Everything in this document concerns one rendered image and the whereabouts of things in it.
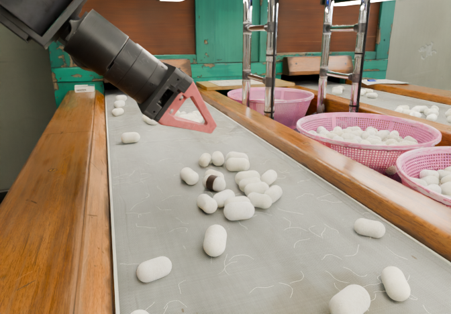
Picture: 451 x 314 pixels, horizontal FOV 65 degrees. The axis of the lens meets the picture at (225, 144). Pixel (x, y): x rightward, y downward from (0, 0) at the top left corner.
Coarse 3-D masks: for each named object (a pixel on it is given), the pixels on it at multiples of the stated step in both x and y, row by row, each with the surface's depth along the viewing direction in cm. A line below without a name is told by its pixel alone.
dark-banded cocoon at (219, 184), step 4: (208, 176) 49; (204, 180) 49; (216, 180) 48; (220, 180) 48; (224, 180) 48; (204, 184) 49; (216, 184) 48; (220, 184) 48; (224, 184) 48; (216, 188) 48; (220, 188) 48; (224, 188) 48
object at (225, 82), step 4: (224, 80) 136; (228, 80) 135; (232, 80) 135; (236, 80) 135; (240, 80) 135; (252, 80) 136; (216, 84) 124; (220, 84) 124; (224, 84) 124; (228, 84) 124; (232, 84) 124; (236, 84) 124; (240, 84) 124; (252, 84) 124; (256, 84) 125
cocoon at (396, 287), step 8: (384, 272) 30; (392, 272) 29; (400, 272) 29; (384, 280) 29; (392, 280) 29; (400, 280) 28; (392, 288) 28; (400, 288) 28; (408, 288) 28; (392, 296) 28; (400, 296) 28; (408, 296) 28
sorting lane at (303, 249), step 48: (144, 144) 69; (192, 144) 69; (240, 144) 69; (144, 192) 49; (192, 192) 49; (240, 192) 49; (288, 192) 49; (336, 192) 49; (144, 240) 37; (192, 240) 37; (240, 240) 37; (288, 240) 37; (336, 240) 37; (384, 240) 37; (144, 288) 30; (192, 288) 30; (240, 288) 30; (288, 288) 30; (336, 288) 30; (384, 288) 30; (432, 288) 30
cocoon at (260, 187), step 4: (248, 184) 47; (252, 184) 46; (256, 184) 47; (260, 184) 47; (264, 184) 47; (244, 188) 47; (248, 188) 46; (252, 188) 46; (256, 188) 46; (260, 188) 46; (264, 188) 46; (268, 188) 47; (244, 192) 47; (248, 192) 46; (252, 192) 46; (256, 192) 46; (260, 192) 46
